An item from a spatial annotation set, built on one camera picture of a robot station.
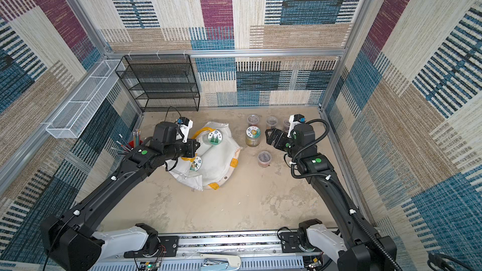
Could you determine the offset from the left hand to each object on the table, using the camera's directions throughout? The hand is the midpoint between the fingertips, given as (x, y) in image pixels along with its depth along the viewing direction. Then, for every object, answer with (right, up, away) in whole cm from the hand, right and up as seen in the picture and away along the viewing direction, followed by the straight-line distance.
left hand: (201, 143), depth 78 cm
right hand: (+31, +3, 0) cm, 31 cm away
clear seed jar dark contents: (+41, +8, +27) cm, 50 cm away
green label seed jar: (+22, +2, +19) cm, 29 cm away
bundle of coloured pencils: (-38, -3, +12) cm, 40 cm away
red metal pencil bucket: (-37, -1, +14) cm, 39 cm away
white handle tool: (+9, -42, -9) cm, 44 cm away
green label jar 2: (-5, -11, +12) cm, 17 cm away
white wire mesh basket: (-46, +10, -6) cm, 48 cm away
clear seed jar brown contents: (+27, -9, +14) cm, 32 cm away
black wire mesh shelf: (-30, +32, +31) cm, 54 cm away
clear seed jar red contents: (+33, +10, +28) cm, 45 cm away
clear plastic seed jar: (+23, +11, +31) cm, 40 cm away
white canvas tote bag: (+3, -10, +17) cm, 20 cm away
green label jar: (+3, +1, +18) cm, 19 cm away
